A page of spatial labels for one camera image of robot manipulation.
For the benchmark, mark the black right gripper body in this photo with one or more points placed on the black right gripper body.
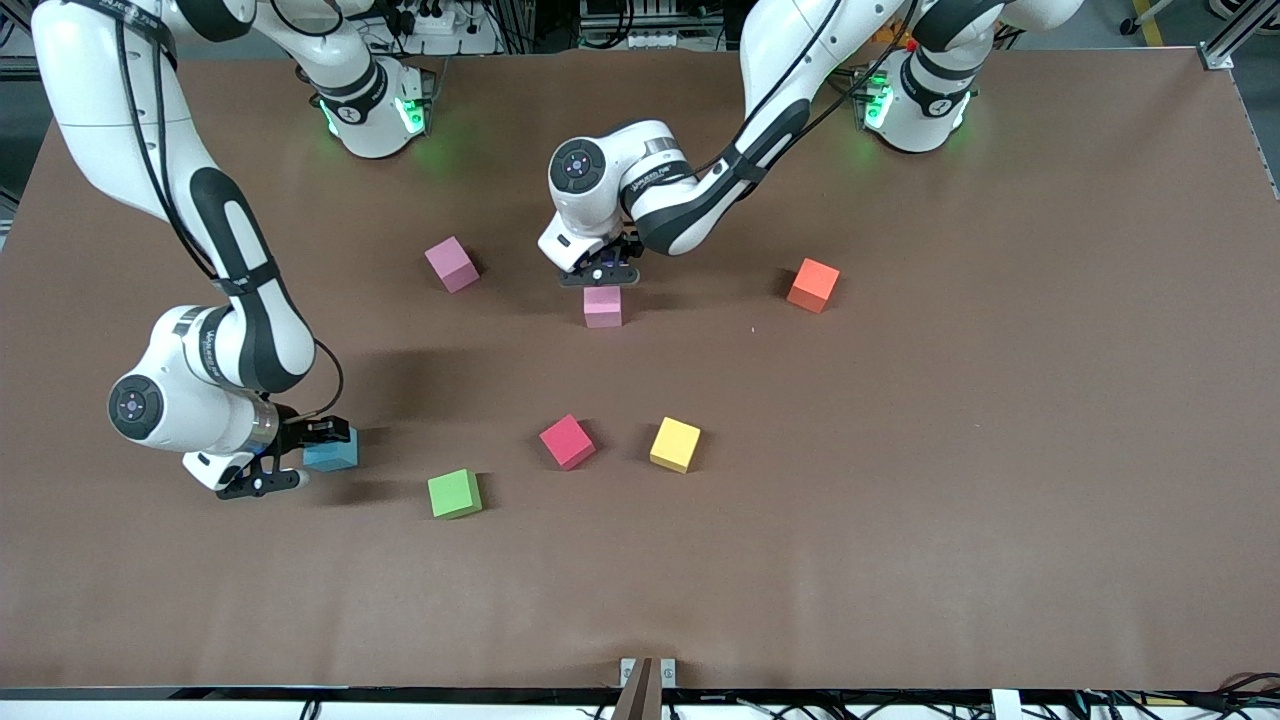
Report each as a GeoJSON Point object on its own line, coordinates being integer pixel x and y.
{"type": "Point", "coordinates": [294, 432]}

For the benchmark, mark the yellow foam cube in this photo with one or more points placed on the yellow foam cube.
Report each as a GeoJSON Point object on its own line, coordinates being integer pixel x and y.
{"type": "Point", "coordinates": [675, 443]}

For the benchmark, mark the green foam cube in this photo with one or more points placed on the green foam cube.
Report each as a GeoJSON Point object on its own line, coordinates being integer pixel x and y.
{"type": "Point", "coordinates": [453, 492]}

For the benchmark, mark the brown table cover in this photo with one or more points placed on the brown table cover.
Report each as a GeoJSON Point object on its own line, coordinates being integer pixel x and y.
{"type": "Point", "coordinates": [900, 500]}

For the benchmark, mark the orange foam cube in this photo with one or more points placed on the orange foam cube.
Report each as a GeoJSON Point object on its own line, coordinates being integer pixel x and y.
{"type": "Point", "coordinates": [813, 283]}

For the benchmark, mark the blue foam cube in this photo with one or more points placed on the blue foam cube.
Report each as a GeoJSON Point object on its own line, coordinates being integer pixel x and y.
{"type": "Point", "coordinates": [335, 458]}

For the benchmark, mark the orange mesh bag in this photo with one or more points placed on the orange mesh bag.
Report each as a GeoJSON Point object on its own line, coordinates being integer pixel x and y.
{"type": "Point", "coordinates": [898, 38]}

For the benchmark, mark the white power strip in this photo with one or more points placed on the white power strip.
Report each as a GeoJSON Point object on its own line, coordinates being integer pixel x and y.
{"type": "Point", "coordinates": [435, 20]}

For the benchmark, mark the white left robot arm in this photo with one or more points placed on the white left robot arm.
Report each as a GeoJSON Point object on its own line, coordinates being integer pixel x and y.
{"type": "Point", "coordinates": [780, 60]}

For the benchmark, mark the red foam cube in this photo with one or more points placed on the red foam cube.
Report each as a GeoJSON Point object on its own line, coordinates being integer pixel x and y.
{"type": "Point", "coordinates": [566, 440]}

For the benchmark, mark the pink foam cube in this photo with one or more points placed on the pink foam cube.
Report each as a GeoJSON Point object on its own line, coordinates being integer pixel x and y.
{"type": "Point", "coordinates": [603, 308]}
{"type": "Point", "coordinates": [450, 262]}

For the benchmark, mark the aluminium frame profile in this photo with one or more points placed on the aluminium frame profile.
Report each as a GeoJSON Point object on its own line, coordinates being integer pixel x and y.
{"type": "Point", "coordinates": [1240, 35]}

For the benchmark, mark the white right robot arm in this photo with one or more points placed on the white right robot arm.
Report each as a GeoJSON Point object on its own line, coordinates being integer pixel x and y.
{"type": "Point", "coordinates": [100, 100]}

